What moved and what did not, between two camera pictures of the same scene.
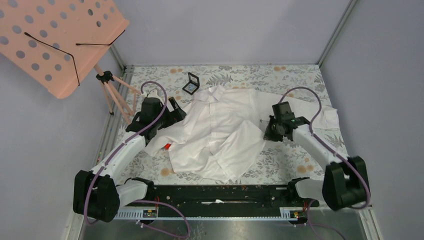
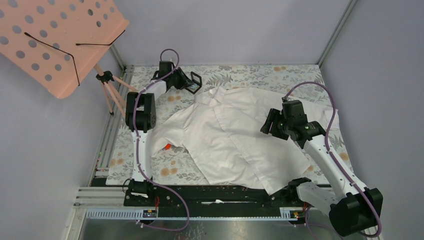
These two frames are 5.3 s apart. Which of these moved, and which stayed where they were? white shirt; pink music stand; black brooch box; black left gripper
Moved: white shirt; black left gripper
Stayed: black brooch box; pink music stand
